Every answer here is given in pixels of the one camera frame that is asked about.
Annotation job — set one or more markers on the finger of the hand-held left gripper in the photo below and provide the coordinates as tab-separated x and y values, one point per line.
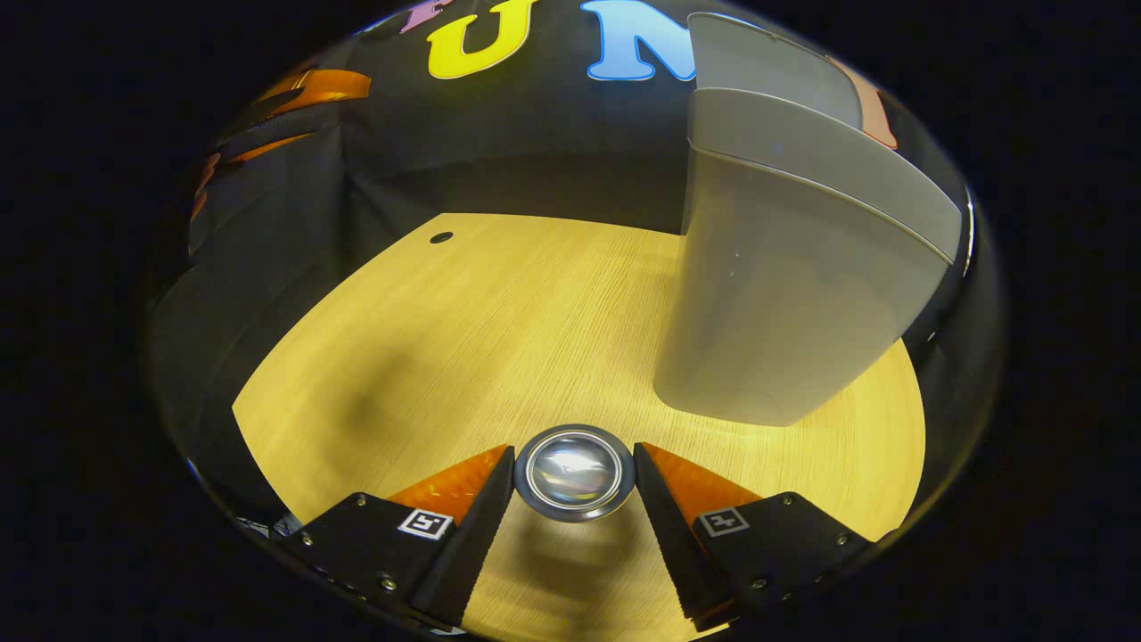
267	138
321	89

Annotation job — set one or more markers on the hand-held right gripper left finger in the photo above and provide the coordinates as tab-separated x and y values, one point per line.
481	544

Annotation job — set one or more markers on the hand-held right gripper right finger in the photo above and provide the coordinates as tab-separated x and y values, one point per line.
669	544

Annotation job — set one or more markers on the silver pop can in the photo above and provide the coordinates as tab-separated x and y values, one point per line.
575	473

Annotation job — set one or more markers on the white desktop garbage bin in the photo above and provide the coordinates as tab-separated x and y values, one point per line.
767	285

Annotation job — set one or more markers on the wooden desktop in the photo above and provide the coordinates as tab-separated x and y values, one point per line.
463	339

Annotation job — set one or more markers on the black backdrop cloth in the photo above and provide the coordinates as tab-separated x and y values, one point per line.
499	143

